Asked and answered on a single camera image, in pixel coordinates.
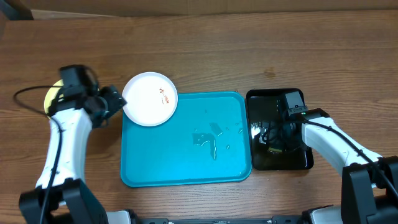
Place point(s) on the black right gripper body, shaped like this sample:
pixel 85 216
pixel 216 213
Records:
pixel 277 134

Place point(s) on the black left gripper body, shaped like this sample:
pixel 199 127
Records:
pixel 108 103

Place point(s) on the green and yellow sponge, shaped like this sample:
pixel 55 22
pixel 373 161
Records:
pixel 273 150

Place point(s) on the yellow plate with sauce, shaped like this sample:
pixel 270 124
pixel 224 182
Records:
pixel 51 94

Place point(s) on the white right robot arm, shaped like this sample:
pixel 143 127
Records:
pixel 369 180

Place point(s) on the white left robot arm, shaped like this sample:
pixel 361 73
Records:
pixel 60 194

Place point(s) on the black water tray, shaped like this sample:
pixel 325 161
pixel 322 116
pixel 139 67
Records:
pixel 268 105

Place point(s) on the teal plastic tray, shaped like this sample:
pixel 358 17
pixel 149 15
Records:
pixel 205 141

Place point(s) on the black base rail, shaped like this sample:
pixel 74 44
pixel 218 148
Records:
pixel 217 221

